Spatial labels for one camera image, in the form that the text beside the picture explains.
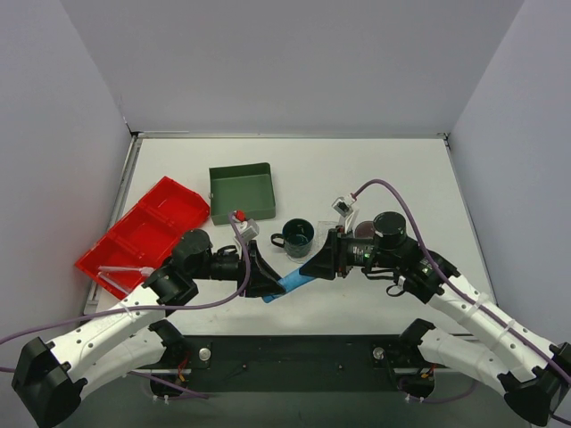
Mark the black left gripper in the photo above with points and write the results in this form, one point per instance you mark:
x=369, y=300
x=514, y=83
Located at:
x=250, y=268

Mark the grey mug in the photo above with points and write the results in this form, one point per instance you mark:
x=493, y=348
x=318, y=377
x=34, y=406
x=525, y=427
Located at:
x=364, y=230

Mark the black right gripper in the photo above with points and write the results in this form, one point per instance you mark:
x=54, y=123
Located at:
x=335, y=254

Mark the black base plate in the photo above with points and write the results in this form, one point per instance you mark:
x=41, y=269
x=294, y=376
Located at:
x=300, y=363

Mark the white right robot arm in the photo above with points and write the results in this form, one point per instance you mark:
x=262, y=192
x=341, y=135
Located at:
x=531, y=373

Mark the dark green mug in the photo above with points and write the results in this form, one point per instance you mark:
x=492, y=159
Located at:
x=295, y=238

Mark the blue toothpaste tube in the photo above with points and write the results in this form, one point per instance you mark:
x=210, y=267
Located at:
x=289, y=283

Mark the red plastic organizer box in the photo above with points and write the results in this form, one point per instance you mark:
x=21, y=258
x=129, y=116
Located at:
x=145, y=236

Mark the clear textured acrylic holder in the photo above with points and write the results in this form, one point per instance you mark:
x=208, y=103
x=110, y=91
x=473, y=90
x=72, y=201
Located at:
x=323, y=226

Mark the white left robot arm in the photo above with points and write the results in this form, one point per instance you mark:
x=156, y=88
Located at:
x=52, y=377

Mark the green plastic tray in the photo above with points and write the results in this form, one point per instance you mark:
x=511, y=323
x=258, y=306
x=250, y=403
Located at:
x=248, y=188

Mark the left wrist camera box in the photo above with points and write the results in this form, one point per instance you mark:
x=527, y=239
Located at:
x=247, y=227

